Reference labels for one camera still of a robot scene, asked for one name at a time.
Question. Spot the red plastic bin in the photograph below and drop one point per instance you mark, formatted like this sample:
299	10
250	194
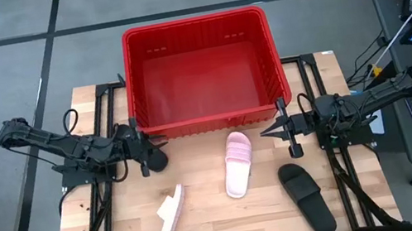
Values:
206	90

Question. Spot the yellow connector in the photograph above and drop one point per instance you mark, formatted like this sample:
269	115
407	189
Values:
377	71

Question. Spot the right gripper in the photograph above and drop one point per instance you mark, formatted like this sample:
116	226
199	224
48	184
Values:
300	124

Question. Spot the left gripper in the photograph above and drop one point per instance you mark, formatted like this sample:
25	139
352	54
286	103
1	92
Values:
133	144

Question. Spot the white card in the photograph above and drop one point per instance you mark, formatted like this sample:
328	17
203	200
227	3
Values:
379	126

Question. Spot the small white table label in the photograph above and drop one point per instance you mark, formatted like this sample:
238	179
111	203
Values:
327	52

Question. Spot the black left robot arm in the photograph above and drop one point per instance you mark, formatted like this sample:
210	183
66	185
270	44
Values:
51	141

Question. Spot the pink slide sandal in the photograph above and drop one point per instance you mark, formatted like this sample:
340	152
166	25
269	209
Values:
238	169
170	218

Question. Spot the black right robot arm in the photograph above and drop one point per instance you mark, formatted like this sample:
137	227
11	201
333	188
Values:
378	93

